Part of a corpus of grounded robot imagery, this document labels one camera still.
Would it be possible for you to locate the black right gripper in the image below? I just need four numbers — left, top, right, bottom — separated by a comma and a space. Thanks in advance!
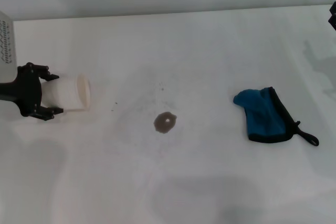
328, 1, 336, 31

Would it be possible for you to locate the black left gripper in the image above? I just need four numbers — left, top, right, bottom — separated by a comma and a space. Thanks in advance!
0, 62, 65, 122

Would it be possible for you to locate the white paper cup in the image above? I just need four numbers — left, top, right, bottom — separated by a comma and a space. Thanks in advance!
40, 73, 92, 111

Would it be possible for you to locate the blue rag with black trim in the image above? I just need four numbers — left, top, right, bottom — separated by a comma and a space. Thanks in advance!
232, 86, 320, 146

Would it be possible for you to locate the dark water stain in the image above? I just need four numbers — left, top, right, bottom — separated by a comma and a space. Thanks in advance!
153, 111, 178, 134

